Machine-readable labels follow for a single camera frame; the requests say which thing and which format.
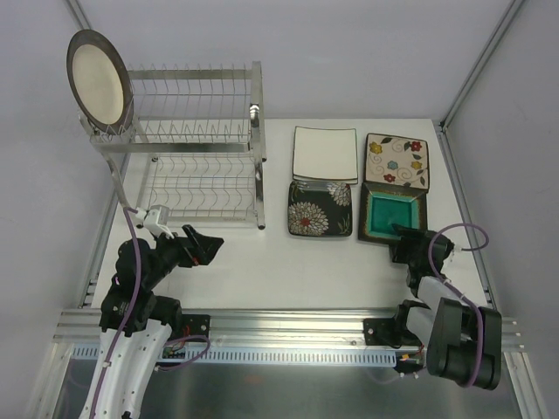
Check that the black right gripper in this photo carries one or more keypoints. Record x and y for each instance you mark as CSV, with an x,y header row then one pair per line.
x,y
408,243

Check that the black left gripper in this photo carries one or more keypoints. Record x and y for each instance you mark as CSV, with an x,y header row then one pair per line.
x,y
189,246

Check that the dark square teal-centre plate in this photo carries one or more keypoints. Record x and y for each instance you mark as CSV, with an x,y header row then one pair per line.
x,y
383,205

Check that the round silver-rimmed cream plate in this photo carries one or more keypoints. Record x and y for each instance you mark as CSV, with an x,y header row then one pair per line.
x,y
100,82

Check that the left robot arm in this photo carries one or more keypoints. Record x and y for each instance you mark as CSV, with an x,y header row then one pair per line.
x,y
135,324

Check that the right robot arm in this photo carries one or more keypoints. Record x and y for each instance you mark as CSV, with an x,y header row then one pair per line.
x,y
462,338

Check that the stainless steel dish rack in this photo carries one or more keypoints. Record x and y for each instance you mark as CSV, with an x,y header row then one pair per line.
x,y
202,134

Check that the cream floral square plate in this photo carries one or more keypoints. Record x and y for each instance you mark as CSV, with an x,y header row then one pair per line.
x,y
397,160

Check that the black chrysanthemum square plate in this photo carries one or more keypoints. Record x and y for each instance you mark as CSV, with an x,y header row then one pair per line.
x,y
319,209

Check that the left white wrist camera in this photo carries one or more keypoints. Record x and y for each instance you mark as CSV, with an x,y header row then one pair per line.
x,y
154,220

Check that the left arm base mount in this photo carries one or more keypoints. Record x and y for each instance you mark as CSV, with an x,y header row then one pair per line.
x,y
195,327

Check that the aluminium frame rail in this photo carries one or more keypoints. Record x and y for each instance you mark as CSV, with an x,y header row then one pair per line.
x,y
322,329

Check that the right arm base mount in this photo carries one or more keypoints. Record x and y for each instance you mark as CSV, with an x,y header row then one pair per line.
x,y
382,332

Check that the white slotted cable duct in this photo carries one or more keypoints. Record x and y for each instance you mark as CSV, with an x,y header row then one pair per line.
x,y
265,356

